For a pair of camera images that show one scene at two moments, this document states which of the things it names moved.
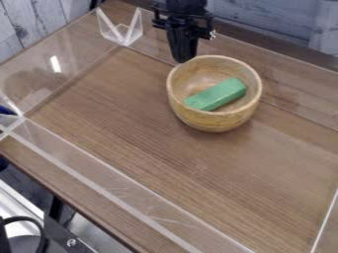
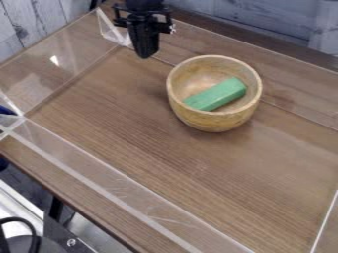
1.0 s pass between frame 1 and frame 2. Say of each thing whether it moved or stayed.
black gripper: moved
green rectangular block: stayed
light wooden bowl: stayed
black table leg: stayed
